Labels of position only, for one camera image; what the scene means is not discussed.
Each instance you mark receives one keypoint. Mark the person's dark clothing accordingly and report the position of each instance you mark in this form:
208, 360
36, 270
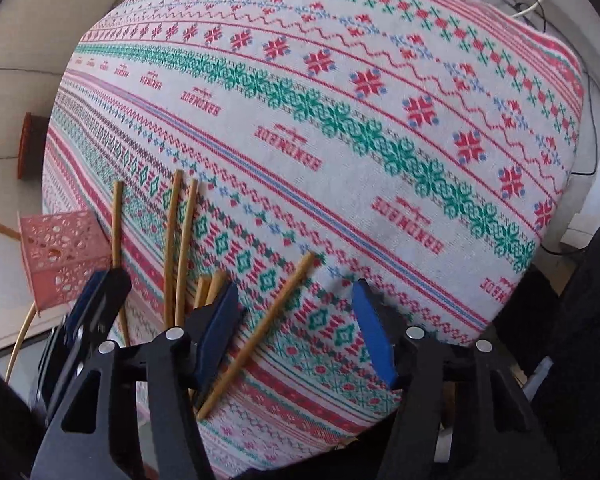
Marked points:
580, 335

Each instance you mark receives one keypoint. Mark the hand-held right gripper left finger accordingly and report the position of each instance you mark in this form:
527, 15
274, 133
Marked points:
215, 335

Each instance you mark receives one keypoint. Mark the pink perforated utensil holder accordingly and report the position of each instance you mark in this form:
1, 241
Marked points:
60, 255

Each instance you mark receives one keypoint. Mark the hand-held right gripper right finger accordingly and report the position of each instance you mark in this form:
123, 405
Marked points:
375, 335

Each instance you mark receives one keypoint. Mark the red plastic stool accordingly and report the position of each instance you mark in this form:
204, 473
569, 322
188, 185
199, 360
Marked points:
30, 145

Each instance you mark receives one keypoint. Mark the wooden chopstick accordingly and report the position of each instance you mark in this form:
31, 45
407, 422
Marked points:
116, 220
216, 285
275, 310
201, 292
187, 240
172, 240

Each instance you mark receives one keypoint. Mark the patterned woven tablecloth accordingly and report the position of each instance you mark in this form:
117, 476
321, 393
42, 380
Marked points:
330, 160

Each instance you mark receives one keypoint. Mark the wooden stick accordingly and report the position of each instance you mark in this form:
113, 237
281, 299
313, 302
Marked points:
0, 226

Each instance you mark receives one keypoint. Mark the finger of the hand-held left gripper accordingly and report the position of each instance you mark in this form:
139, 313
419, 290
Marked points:
111, 295
80, 315

